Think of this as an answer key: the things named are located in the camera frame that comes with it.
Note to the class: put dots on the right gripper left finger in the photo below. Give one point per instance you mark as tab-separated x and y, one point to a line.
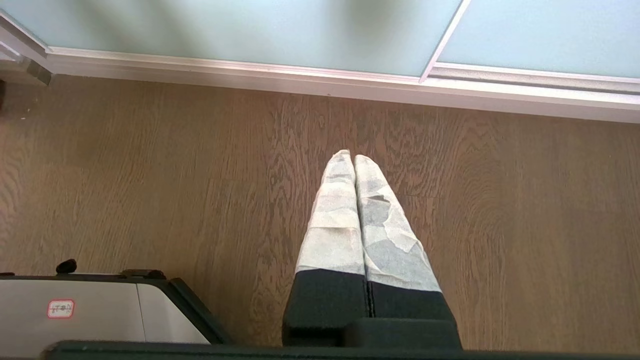
332	235

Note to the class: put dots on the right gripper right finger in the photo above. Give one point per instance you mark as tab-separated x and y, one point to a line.
395	250

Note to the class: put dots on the frosted glass sliding door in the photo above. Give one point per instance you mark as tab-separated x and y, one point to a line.
230	32
542	37

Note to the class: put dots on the silver floor track rail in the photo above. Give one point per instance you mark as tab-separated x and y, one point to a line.
345	85

